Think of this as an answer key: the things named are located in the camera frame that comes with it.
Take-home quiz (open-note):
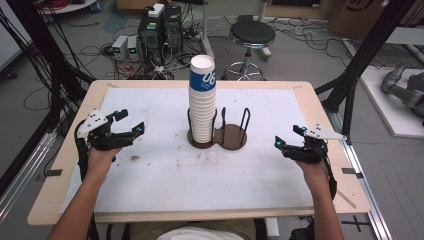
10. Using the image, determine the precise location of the white table mat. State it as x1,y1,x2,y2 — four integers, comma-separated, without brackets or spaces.
60,86,315,215

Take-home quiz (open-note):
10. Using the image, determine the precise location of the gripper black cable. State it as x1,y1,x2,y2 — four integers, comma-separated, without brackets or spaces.
323,155,338,202
74,120,90,183

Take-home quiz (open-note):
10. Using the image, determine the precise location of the black round stool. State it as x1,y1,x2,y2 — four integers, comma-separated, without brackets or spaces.
224,14,277,82

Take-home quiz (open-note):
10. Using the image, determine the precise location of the brown cardboard box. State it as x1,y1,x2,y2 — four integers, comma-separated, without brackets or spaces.
327,0,424,42

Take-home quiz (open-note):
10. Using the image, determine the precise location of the stack of white paper cups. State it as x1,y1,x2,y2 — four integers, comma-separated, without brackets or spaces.
187,54,218,145

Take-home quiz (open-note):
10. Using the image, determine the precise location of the brown cup holder wire rack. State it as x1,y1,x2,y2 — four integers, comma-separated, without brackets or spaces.
186,106,252,152

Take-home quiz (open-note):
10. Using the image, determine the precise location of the aluminium rail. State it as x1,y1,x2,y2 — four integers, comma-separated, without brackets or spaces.
324,109,395,240
0,130,58,223

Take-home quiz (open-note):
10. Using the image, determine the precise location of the grey power supply unit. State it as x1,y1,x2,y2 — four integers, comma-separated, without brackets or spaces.
126,34,141,62
111,34,130,62

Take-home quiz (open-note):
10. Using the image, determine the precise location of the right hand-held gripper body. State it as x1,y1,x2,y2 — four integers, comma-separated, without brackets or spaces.
280,123,348,165

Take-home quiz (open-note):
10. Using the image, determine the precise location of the white platform board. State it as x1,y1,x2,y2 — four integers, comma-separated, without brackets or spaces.
359,65,424,139

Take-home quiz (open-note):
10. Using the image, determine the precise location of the person's left hand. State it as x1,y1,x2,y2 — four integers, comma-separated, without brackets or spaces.
85,145,123,184

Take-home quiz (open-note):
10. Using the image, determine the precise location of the black tape cross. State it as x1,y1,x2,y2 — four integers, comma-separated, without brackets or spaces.
341,215,371,233

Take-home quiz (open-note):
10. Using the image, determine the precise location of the person's white shirt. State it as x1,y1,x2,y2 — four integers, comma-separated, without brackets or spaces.
156,226,245,240

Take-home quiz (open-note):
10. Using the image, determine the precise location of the black computer tower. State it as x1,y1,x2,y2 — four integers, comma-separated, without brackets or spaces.
163,5,184,52
137,13,168,67

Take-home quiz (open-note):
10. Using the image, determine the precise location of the person's right hand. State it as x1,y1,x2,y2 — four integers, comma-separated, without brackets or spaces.
294,158,332,195

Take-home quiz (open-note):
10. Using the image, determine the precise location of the black frame with cable bundle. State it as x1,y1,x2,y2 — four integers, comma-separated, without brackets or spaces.
0,0,96,135

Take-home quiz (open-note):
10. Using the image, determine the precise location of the white box device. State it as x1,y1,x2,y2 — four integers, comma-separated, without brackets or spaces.
147,3,166,19

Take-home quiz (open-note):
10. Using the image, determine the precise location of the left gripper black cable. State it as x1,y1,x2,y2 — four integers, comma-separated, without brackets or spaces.
74,120,90,183

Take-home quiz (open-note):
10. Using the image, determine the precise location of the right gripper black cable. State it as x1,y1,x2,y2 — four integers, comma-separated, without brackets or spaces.
323,155,338,202

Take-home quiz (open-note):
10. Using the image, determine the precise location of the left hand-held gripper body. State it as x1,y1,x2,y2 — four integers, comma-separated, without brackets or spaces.
76,108,135,152

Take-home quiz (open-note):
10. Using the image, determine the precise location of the tangle of floor cables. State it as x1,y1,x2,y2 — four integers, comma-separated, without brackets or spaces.
76,19,201,81

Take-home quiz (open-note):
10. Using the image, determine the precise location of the black metal frame post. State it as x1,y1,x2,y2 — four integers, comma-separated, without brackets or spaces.
314,0,418,145

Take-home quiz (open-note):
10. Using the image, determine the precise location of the wooden table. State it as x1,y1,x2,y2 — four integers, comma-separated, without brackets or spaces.
27,79,372,227

